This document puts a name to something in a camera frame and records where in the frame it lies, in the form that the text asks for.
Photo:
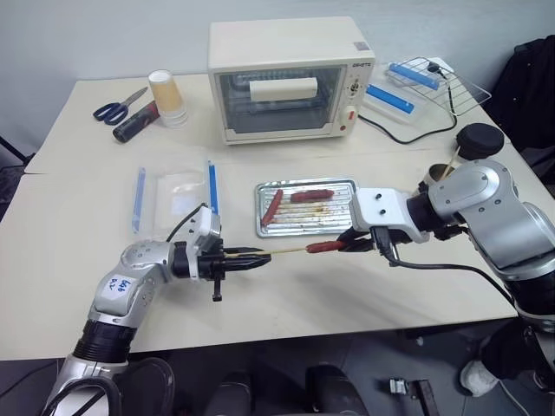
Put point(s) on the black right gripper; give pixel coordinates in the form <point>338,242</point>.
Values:
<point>401,237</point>

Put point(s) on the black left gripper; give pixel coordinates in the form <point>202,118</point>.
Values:
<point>214,265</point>

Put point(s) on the thin wooden skewer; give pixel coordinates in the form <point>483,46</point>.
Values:
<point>286,251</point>

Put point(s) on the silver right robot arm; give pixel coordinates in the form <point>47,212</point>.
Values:
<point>485,212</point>

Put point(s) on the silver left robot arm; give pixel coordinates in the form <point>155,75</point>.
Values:
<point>134,277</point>

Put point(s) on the ribbed metal tray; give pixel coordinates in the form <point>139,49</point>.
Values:
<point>310,216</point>

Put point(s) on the long thin red sausage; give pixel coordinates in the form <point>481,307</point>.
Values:
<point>272,208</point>

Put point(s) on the thick red sausage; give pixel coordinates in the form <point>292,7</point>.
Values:
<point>312,196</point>

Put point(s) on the metal skewer cup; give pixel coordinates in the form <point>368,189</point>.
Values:
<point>435,174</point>

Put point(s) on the wooden skewer in cup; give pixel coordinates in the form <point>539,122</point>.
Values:
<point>454,161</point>

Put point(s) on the clear box with blue clip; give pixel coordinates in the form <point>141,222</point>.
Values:
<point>392,102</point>
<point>412,74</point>

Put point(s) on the black round lid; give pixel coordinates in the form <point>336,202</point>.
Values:
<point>479,139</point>

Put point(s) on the dark rounded shape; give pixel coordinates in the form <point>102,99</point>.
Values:
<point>149,385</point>

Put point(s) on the black and red bottle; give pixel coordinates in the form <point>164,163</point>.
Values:
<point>134,122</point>

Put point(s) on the stack of paper cups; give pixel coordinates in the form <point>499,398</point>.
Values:
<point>167,99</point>

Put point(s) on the cream toaster oven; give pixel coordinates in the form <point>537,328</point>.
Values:
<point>282,78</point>

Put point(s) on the white shoe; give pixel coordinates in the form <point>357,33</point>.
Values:
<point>477,378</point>

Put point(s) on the black jacket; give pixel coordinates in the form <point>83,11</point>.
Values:
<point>529,99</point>

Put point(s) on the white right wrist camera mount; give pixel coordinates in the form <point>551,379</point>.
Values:
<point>383,208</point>

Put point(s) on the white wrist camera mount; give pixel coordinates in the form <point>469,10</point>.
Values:
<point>383,208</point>
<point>204,225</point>

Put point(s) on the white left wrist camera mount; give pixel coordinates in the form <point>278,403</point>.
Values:
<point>204,225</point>

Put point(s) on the small metal bracket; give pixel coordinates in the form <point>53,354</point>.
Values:
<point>399,385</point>

